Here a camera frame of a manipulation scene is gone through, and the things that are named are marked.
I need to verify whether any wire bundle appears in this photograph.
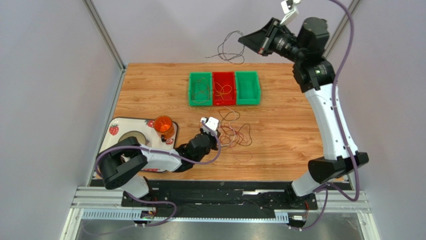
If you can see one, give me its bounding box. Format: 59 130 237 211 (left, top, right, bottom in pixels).
217 107 254 163

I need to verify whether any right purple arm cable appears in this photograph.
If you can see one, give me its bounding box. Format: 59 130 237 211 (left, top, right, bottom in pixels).
287 0 361 231

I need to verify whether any strawberry pattern tray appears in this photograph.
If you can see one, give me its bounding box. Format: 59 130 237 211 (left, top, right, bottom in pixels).
100 117 183 173

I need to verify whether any red bin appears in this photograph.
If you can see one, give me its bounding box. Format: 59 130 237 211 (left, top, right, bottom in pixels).
212 71 237 106

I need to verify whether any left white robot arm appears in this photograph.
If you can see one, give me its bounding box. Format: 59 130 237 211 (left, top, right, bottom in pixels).
95 127 221 199

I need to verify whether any right green bin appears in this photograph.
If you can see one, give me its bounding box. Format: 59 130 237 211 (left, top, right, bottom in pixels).
235 71 261 106

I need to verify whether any left green bin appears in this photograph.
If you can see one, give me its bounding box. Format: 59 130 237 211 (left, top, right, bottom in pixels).
187 72 213 107

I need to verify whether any green bin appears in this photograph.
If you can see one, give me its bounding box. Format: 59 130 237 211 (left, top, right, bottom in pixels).
235 71 261 106
187 72 213 107

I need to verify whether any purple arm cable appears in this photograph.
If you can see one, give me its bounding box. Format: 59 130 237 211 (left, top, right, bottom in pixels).
287 0 361 231
94 120 222 228

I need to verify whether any brown wire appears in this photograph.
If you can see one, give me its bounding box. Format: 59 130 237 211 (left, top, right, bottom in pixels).
192 78 212 102

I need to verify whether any grey bowl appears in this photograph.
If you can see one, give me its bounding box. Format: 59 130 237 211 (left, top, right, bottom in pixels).
118 131 147 145

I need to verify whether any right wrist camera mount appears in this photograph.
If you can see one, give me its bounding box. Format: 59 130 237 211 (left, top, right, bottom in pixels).
280 0 301 26

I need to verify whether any yellow wire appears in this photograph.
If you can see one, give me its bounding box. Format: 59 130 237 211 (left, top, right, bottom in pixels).
213 81 234 100

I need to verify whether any orange plastic cup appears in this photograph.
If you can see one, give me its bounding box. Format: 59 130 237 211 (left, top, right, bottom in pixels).
153 115 175 143

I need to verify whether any aluminium frame rail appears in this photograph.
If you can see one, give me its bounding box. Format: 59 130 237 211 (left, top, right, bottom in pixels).
71 187 371 223

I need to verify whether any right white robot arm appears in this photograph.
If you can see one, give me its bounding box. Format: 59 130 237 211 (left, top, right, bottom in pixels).
238 17 369 198

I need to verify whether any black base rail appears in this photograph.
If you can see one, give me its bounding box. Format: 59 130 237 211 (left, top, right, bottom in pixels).
142 180 315 216

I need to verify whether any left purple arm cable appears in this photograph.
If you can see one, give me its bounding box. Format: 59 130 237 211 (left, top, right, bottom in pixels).
94 120 222 228

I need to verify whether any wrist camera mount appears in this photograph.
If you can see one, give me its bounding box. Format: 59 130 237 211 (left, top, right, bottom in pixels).
200 117 220 131
280 0 301 26

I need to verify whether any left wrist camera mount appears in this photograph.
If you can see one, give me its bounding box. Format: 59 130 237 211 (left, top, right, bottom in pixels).
200 117 220 131

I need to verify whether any black wire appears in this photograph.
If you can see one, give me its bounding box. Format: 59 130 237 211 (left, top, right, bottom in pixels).
205 30 247 65

